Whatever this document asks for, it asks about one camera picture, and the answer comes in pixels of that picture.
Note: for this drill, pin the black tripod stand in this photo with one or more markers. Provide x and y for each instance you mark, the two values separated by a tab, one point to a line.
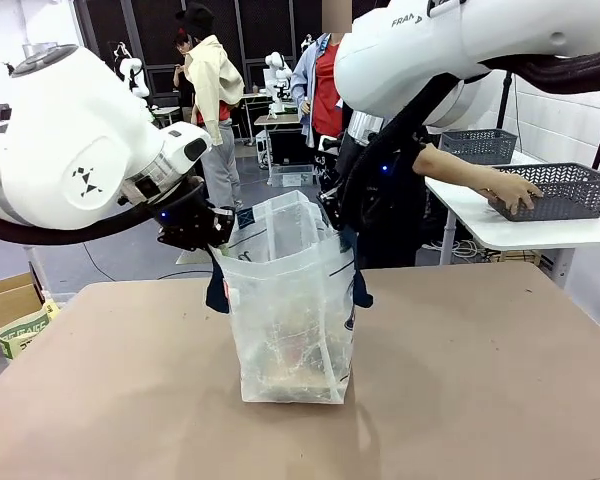
505	100

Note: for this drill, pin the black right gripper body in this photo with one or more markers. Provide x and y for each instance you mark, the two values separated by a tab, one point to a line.
375	185

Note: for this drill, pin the person's left hand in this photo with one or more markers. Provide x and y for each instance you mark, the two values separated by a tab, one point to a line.
515	195

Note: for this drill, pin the person's left forearm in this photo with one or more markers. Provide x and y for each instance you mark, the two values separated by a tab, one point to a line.
455	167

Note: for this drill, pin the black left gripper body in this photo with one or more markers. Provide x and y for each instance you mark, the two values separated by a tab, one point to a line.
190	220

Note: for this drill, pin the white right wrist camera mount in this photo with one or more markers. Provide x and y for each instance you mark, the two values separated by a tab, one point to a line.
329	143

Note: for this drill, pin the person in cream jacket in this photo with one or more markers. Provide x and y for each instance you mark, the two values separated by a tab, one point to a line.
210	100

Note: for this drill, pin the small wooden background table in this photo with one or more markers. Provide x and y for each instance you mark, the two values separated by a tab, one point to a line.
277	120

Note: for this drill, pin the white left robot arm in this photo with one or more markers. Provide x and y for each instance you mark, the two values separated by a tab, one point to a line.
70	150

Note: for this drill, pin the person in red shirt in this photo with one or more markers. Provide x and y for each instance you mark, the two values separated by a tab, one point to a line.
325	90

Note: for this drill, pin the clear plastic storage box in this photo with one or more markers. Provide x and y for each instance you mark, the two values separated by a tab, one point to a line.
292	175

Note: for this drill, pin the white side table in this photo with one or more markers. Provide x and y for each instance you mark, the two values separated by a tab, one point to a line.
520	232

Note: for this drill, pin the cardboard box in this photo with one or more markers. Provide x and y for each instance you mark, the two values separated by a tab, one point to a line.
5	305

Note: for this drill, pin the translucent white shopping bag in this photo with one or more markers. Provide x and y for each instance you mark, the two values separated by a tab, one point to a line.
290	310

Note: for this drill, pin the green printed paper bag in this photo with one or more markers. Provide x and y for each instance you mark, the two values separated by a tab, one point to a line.
27	332

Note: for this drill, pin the grey plastic basket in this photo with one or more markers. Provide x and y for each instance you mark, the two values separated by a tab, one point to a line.
480	145
565	195

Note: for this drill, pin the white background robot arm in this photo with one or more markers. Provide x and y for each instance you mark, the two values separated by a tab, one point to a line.
279	80
135	75

